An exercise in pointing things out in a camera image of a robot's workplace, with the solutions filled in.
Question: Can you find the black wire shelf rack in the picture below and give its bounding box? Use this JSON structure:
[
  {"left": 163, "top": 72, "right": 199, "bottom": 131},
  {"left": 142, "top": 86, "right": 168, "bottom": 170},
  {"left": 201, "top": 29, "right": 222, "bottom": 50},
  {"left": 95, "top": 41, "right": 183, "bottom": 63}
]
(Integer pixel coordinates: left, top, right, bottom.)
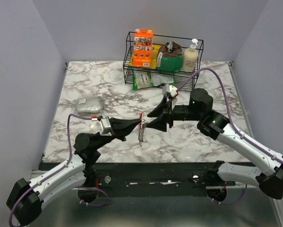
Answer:
[{"left": 122, "top": 31, "right": 204, "bottom": 92}]

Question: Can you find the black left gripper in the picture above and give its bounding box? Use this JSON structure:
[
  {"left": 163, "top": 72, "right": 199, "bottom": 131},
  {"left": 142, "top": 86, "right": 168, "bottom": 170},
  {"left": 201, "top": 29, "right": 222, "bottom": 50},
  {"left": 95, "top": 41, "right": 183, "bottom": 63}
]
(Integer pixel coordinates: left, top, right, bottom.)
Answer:
[{"left": 94, "top": 116, "right": 141, "bottom": 151}]

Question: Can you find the cream lotion pump bottle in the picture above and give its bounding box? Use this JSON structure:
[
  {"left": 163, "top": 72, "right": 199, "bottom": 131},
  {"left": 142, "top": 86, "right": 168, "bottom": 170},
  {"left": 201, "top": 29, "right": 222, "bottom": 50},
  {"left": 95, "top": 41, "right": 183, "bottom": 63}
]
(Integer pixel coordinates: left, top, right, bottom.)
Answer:
[{"left": 181, "top": 38, "right": 198, "bottom": 72}]

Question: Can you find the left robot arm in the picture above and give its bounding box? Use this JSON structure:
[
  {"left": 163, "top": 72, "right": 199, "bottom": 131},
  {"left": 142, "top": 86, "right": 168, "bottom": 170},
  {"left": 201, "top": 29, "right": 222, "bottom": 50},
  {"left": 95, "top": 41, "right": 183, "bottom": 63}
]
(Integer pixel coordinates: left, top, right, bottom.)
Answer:
[{"left": 6, "top": 116, "right": 141, "bottom": 227}]

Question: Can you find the steel key organizer red handle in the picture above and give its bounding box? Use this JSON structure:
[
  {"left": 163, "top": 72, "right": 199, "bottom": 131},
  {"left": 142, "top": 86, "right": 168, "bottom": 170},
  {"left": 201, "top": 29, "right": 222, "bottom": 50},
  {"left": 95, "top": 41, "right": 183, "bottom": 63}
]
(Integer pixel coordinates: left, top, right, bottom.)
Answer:
[{"left": 138, "top": 113, "right": 147, "bottom": 147}]

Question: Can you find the orange product box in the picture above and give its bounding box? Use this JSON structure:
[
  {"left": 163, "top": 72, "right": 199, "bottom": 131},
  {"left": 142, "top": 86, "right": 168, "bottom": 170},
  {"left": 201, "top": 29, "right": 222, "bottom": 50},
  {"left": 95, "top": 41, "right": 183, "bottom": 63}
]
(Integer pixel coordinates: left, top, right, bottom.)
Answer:
[{"left": 132, "top": 29, "right": 153, "bottom": 68}]

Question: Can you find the yellow snack bag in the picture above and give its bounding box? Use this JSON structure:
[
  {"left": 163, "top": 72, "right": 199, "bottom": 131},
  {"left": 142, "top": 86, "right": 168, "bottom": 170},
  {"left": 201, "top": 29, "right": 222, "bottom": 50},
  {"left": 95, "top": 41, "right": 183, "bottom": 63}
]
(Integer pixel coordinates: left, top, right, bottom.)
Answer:
[{"left": 129, "top": 44, "right": 161, "bottom": 69}]

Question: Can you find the green white snack bag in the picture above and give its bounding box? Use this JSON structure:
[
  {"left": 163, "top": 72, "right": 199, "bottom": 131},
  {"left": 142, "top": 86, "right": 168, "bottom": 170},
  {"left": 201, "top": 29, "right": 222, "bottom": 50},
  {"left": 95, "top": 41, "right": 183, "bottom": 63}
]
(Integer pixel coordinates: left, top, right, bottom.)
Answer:
[{"left": 132, "top": 71, "right": 175, "bottom": 90}]

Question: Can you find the aluminium rail frame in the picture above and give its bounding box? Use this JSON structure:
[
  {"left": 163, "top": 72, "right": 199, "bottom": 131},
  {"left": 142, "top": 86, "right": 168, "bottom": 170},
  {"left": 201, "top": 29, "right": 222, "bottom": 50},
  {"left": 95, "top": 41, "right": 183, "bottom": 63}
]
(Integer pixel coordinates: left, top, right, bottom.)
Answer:
[{"left": 16, "top": 61, "right": 283, "bottom": 227}]

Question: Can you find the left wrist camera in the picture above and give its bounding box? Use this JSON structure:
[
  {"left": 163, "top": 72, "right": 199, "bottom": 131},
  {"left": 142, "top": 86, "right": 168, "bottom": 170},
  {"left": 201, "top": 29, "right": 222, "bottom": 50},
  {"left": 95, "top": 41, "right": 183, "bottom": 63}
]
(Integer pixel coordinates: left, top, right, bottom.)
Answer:
[{"left": 97, "top": 116, "right": 111, "bottom": 135}]

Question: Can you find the silver glitter pouch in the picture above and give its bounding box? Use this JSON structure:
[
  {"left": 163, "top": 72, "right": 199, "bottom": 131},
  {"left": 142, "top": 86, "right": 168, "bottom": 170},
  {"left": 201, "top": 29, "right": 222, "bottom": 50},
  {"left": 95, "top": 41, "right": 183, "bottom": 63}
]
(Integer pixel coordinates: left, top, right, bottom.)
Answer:
[{"left": 75, "top": 96, "right": 104, "bottom": 116}]

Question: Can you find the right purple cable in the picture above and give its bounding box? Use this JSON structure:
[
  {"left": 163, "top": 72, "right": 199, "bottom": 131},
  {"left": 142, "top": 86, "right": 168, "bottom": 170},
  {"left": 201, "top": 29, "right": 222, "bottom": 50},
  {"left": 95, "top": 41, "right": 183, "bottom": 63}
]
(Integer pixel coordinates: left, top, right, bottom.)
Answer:
[{"left": 175, "top": 68, "right": 283, "bottom": 196}]

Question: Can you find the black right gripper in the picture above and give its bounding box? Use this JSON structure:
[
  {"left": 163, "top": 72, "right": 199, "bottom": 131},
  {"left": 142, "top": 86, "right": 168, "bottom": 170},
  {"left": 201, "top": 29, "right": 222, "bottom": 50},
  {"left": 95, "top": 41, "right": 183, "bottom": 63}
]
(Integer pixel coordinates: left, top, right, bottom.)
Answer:
[{"left": 146, "top": 96, "right": 202, "bottom": 132}]

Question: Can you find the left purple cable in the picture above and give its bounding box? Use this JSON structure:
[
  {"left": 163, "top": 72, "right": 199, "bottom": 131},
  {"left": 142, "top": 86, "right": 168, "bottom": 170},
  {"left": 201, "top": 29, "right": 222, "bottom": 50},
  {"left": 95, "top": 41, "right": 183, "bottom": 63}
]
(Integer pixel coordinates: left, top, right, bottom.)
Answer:
[{"left": 9, "top": 113, "right": 98, "bottom": 227}]

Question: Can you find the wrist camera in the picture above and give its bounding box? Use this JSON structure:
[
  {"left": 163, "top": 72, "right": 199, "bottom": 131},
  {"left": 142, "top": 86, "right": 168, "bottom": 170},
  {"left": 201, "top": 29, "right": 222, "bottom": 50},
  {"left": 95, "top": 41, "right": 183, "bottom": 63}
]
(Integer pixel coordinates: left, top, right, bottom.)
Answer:
[
  {"left": 163, "top": 84, "right": 179, "bottom": 98},
  {"left": 97, "top": 116, "right": 111, "bottom": 135}
]

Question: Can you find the green brown bag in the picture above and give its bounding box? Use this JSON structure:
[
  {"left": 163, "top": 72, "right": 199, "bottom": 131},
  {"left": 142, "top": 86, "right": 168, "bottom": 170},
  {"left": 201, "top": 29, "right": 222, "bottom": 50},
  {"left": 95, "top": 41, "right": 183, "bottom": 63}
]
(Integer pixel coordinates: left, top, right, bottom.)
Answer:
[{"left": 156, "top": 41, "right": 183, "bottom": 74}]

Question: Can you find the purple cable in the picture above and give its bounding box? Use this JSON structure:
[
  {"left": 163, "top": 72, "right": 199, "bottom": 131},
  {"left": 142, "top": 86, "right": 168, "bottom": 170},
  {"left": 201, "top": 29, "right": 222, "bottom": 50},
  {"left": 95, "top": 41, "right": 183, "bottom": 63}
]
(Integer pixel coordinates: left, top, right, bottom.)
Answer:
[
  {"left": 175, "top": 68, "right": 283, "bottom": 196},
  {"left": 9, "top": 113, "right": 98, "bottom": 227}
]

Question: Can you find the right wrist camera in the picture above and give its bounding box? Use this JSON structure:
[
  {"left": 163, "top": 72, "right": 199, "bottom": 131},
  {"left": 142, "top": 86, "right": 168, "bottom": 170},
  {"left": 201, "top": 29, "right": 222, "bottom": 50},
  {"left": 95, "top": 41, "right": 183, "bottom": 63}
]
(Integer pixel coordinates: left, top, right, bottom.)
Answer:
[{"left": 163, "top": 84, "right": 179, "bottom": 98}]

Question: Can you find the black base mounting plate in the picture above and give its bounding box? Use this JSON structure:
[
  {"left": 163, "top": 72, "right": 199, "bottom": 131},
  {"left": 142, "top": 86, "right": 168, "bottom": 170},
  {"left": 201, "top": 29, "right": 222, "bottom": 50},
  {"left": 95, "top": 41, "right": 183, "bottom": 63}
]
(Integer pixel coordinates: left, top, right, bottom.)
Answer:
[{"left": 83, "top": 161, "right": 226, "bottom": 197}]

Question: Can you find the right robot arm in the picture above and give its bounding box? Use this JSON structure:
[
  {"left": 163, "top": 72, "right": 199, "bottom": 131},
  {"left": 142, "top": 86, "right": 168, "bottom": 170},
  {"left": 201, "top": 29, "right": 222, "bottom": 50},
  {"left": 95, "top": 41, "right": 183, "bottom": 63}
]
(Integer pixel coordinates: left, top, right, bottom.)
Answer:
[{"left": 146, "top": 86, "right": 283, "bottom": 200}]

